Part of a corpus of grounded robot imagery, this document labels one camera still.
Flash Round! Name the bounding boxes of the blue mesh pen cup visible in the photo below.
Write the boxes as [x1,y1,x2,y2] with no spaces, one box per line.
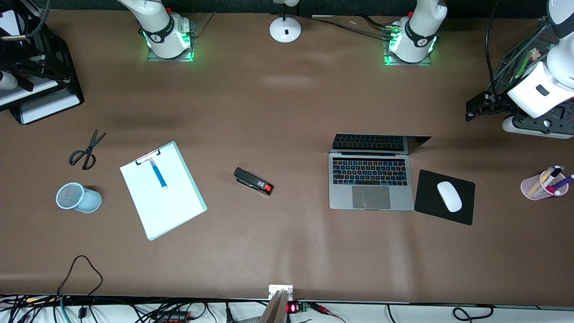
[56,182,102,214]

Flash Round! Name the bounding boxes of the black mouse pad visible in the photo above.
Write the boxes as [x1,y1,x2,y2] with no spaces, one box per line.
[414,169,476,226]

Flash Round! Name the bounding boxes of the black wire mesh organizer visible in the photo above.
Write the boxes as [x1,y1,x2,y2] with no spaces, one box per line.
[491,18,561,98]

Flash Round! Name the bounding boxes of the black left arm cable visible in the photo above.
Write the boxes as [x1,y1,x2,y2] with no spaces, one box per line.
[485,0,502,97]

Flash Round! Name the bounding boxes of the purple pen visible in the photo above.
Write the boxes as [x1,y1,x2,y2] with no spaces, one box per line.
[551,175,574,192]

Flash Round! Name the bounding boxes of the black stacked paper tray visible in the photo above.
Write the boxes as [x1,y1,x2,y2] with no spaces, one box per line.
[0,9,85,126]

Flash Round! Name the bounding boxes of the black stapler with red tip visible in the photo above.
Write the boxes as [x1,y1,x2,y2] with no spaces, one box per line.
[234,167,274,196]

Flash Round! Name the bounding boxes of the yellow highlighter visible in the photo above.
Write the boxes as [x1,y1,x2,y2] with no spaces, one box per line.
[527,169,553,196]

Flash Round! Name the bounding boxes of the white computer mouse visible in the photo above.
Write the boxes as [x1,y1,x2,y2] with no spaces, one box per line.
[437,181,463,213]

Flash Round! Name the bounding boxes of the clear arm base plate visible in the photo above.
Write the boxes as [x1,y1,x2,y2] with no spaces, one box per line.
[146,18,200,62]
[382,25,433,67]

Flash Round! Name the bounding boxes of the black capped white marker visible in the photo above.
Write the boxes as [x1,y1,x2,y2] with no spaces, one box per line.
[544,165,564,185]

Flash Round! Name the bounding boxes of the blue marker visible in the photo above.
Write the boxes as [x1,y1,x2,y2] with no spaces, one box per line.
[149,158,168,190]

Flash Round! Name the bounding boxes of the silver laptop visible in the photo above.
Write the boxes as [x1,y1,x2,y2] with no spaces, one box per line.
[328,133,432,211]

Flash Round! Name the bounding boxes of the black cables on table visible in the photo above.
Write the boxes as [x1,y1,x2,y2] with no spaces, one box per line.
[312,14,395,40]

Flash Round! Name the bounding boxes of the white lamp base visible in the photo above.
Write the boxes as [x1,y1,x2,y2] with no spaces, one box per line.
[269,0,302,44]

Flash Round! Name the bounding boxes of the black scissors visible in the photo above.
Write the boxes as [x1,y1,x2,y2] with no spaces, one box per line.
[69,130,107,170]

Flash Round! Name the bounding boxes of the green pen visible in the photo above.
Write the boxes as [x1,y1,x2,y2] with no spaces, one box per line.
[515,55,533,79]

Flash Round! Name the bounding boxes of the mint clipboard with white paper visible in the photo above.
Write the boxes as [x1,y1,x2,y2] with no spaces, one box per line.
[119,141,208,241]

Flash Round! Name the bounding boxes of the black coiled cable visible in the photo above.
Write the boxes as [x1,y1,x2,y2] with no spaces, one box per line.
[452,305,495,322]

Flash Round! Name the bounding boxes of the pink mesh pen cup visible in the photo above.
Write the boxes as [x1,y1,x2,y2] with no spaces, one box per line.
[521,170,569,201]

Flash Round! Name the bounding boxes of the grey camera mount bar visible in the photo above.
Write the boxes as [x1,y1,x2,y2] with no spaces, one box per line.
[259,284,294,323]

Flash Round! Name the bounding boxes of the black looped cable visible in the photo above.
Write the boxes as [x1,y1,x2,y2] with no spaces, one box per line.
[57,255,104,297]

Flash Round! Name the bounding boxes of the tangled cable bundle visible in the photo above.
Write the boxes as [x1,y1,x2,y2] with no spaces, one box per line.
[0,294,211,323]

